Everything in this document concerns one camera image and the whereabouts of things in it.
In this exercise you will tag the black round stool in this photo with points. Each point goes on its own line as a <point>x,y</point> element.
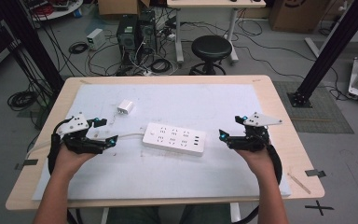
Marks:
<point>211,46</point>

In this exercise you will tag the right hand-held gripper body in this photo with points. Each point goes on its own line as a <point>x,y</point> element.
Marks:
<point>254,137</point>

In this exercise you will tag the wooden table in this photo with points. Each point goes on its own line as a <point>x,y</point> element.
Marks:
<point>279,102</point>

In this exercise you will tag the thin wooden stick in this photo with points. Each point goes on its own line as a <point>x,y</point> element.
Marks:
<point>299,183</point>

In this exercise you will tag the white foam mat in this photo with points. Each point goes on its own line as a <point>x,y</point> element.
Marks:
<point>174,177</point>

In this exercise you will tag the grey floor mat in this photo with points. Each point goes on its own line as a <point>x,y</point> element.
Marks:
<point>326,115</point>

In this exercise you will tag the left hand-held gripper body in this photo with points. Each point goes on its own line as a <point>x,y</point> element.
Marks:
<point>74,141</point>

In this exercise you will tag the white charger adapter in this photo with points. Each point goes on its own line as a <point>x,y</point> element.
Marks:
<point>126,106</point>

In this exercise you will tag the person's left hand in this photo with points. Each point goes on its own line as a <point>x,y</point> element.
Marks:
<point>70,161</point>

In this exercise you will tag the black computer tower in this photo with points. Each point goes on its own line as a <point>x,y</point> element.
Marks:
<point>127,39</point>
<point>147,31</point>

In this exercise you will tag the black metal post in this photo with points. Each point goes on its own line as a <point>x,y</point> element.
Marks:
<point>332,46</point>
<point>34,40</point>

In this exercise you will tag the large cardboard box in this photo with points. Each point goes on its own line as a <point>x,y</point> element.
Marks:
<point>295,15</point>

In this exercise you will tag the person's right hand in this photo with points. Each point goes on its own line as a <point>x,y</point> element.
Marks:
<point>259,161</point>

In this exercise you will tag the white desk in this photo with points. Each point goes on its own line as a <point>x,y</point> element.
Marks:
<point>214,3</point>

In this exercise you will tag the white power supply box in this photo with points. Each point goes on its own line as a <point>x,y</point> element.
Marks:
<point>95,39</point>

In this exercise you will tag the dark tape piece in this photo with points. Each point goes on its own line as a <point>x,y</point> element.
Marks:
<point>314,173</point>
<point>28,162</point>

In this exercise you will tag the round white table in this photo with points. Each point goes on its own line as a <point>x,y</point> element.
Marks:
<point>62,11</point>

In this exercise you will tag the white power strip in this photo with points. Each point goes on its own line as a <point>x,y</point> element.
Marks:
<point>174,138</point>

